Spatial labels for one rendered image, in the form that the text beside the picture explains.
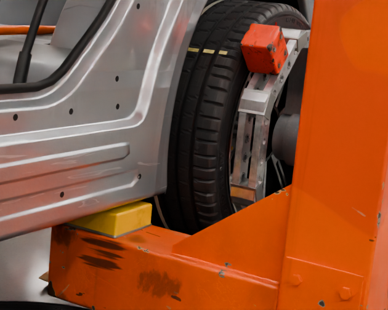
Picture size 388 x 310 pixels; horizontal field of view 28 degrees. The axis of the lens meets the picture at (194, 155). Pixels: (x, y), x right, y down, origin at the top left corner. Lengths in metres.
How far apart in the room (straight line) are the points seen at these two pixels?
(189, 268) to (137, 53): 0.44
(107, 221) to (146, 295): 0.17
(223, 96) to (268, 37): 0.16
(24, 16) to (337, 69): 2.55
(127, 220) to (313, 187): 0.44
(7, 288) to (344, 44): 2.14
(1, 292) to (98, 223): 1.57
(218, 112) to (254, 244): 0.39
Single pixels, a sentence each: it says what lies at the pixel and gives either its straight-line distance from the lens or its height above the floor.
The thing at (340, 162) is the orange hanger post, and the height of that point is 0.92.
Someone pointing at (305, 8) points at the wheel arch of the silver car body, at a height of 1.18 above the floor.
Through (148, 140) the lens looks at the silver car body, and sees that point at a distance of 1.59.
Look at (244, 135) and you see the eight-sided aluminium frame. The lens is 1.73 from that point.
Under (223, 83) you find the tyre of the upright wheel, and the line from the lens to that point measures 1.71.
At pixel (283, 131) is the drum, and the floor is 0.87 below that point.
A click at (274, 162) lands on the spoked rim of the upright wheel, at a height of 0.77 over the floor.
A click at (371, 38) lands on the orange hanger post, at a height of 1.13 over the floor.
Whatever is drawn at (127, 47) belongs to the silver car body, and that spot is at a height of 1.06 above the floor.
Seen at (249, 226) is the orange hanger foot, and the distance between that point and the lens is 1.41.
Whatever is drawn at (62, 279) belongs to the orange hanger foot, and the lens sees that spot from 1.66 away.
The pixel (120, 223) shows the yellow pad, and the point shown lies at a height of 0.71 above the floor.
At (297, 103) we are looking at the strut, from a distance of 1.93.
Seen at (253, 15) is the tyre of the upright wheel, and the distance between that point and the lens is 1.84.
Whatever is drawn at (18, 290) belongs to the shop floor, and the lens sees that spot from 3.14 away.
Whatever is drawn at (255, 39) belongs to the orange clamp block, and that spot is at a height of 1.09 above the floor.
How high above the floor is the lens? 1.15
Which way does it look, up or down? 11 degrees down
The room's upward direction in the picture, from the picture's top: 6 degrees clockwise
